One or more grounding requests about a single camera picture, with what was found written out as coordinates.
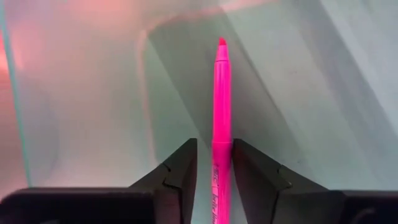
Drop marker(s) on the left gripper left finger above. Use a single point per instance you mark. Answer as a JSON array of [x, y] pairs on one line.
[[180, 174]]

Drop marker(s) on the pink highlighter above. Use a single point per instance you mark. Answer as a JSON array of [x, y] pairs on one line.
[[222, 109]]

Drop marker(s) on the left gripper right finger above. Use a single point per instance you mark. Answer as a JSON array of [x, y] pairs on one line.
[[261, 186]]

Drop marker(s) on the green translucent plastic bin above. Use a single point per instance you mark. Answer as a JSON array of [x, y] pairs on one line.
[[93, 109]]

